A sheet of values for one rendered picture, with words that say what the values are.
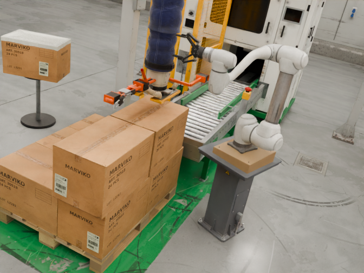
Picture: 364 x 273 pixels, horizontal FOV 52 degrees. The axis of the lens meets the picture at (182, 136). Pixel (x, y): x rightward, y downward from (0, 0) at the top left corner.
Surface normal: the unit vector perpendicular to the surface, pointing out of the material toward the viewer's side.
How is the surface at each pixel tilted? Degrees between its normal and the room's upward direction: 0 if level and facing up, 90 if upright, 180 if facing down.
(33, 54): 90
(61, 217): 90
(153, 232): 0
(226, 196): 90
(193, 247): 0
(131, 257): 0
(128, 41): 90
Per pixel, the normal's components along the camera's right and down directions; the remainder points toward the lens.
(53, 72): -0.09, 0.44
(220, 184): -0.71, 0.22
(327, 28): -0.43, 0.35
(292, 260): 0.16, -0.88
